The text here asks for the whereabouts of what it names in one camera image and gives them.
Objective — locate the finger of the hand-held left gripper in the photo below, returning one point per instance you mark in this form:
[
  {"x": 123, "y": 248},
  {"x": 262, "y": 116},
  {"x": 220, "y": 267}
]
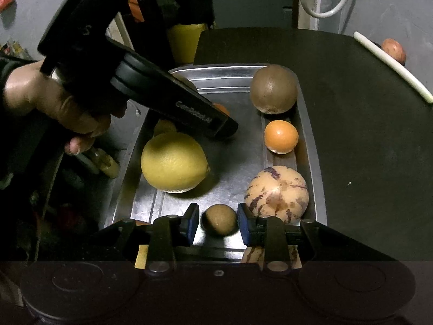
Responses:
[{"x": 189, "y": 108}]

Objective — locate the white leek stalk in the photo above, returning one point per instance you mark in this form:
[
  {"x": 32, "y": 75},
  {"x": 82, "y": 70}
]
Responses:
[{"x": 394, "y": 66}]

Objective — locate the small yellow citrus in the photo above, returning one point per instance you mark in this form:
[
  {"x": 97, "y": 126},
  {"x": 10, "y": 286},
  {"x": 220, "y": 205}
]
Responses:
[{"x": 164, "y": 128}]

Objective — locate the pink apple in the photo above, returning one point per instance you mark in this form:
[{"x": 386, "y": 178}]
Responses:
[{"x": 395, "y": 50}]

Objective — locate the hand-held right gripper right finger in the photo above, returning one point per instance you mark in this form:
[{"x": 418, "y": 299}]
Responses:
[{"x": 244, "y": 225}]

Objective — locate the person's left hand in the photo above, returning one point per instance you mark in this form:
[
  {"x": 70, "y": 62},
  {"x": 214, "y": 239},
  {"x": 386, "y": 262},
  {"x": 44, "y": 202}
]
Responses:
[{"x": 50, "y": 108}]

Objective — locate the red packet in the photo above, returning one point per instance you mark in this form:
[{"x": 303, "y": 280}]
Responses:
[{"x": 4, "y": 0}]

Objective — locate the person's left forearm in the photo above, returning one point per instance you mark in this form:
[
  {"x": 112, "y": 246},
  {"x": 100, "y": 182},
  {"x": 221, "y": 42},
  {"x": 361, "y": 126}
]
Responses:
[{"x": 13, "y": 142}]

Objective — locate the yellow cup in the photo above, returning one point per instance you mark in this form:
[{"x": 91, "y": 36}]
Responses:
[{"x": 184, "y": 42}]

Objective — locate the small brown kiwi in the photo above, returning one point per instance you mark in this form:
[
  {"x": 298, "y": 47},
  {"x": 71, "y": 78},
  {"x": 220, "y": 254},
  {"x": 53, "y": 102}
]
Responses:
[{"x": 219, "y": 219}]

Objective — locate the metal tray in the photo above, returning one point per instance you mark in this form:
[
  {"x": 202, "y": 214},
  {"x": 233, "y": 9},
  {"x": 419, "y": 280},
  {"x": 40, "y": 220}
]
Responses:
[{"x": 230, "y": 162}]

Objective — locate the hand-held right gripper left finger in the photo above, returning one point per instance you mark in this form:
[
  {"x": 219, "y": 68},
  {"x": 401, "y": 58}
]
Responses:
[{"x": 192, "y": 221}]

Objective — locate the orange box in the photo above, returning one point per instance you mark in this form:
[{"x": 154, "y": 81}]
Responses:
[{"x": 135, "y": 8}]

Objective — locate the small orange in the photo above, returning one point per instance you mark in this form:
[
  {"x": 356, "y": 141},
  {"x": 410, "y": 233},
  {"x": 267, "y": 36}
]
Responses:
[{"x": 221, "y": 109}]

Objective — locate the large brown round fruit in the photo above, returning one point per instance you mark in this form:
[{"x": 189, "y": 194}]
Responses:
[{"x": 274, "y": 89}]

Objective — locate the large yellow lemon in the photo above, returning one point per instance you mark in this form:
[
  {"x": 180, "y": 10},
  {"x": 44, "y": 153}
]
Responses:
[{"x": 174, "y": 162}]

